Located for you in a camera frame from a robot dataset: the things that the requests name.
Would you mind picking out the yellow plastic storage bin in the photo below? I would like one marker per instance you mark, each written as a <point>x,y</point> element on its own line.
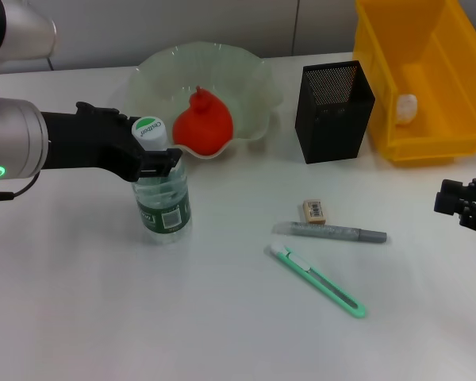
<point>436,79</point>

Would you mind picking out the black mesh pen holder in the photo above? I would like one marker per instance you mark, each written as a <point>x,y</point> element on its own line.
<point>333,131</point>

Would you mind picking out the red-orange fruit with stem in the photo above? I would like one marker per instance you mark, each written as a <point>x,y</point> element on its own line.
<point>204,127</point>

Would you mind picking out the grey marker pen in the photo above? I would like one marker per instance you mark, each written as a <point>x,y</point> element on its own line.
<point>329,232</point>

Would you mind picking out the translucent green wavy fruit plate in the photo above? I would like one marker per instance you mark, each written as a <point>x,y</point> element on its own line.
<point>222,67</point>

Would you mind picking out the mint green utility knife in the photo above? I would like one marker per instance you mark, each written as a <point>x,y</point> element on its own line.
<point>321,283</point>

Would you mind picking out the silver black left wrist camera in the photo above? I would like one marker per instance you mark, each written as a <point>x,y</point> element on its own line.
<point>16,28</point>

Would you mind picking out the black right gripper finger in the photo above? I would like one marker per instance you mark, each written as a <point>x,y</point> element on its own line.
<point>454,186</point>
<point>446,203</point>

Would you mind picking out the clear water bottle green label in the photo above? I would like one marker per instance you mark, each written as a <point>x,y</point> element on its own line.
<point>164,210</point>

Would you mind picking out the beige eraser with barcode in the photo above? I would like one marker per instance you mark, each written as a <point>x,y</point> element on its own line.
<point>315,212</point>

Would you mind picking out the white paper ball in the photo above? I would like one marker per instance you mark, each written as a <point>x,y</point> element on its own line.
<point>406,109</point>

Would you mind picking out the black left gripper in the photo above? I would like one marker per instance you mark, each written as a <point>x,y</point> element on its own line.
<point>87,139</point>

